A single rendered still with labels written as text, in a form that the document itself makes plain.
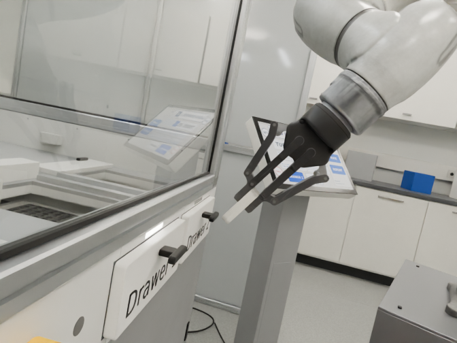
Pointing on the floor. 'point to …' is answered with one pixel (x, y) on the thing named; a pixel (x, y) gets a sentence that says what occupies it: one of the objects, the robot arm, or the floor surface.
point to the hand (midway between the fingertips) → (241, 205)
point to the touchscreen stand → (271, 270)
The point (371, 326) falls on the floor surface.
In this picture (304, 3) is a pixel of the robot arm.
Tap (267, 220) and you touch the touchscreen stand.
